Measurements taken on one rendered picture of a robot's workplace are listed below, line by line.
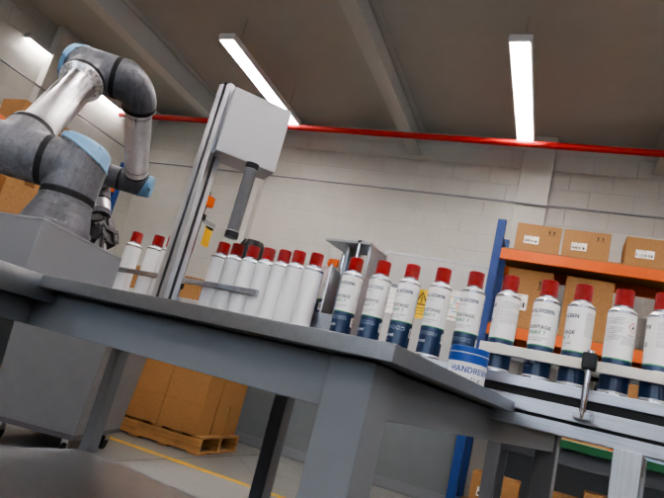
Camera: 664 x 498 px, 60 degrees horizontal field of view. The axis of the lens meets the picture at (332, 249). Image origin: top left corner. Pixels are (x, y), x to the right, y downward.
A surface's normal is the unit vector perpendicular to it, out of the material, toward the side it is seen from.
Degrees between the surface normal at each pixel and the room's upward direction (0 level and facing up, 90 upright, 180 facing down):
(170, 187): 90
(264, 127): 90
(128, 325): 90
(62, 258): 90
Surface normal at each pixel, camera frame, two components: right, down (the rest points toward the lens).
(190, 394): -0.23, -0.29
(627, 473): -0.47, -0.32
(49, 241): 0.91, 0.15
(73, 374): -0.03, -0.18
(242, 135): 0.43, -0.11
